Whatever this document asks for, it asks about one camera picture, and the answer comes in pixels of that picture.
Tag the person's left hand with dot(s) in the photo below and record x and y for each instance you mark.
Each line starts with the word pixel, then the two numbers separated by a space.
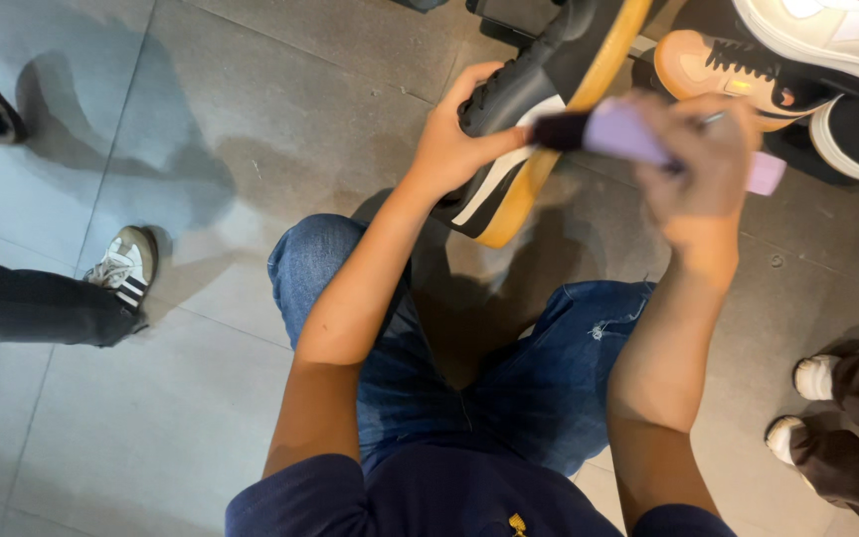
pixel 448 153

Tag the person's right hand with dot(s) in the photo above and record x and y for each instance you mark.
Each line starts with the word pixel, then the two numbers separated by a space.
pixel 702 186

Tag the person's right fingers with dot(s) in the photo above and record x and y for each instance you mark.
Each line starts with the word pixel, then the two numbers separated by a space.
pixel 720 134

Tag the purple shoe brush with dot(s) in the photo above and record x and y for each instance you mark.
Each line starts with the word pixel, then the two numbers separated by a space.
pixel 616 133

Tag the black sneaker with gum sole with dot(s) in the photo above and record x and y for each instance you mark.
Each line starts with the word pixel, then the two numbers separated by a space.
pixel 526 82

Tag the peach sneaker with black laces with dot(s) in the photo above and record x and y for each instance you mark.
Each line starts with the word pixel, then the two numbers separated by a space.
pixel 705 71

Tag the black sneaker with white stripes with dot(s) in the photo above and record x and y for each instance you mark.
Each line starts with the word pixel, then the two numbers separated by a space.
pixel 858 138

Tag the white chunky sneaker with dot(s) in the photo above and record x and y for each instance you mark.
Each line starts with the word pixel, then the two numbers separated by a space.
pixel 825 33

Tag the person's blue jeans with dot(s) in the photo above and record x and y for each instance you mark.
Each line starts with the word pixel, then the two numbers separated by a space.
pixel 534 388

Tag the gold zipper pull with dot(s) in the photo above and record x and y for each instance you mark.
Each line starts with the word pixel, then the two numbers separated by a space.
pixel 517 524

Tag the person's navy shirt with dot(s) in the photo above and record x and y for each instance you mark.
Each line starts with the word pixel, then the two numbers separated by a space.
pixel 429 496

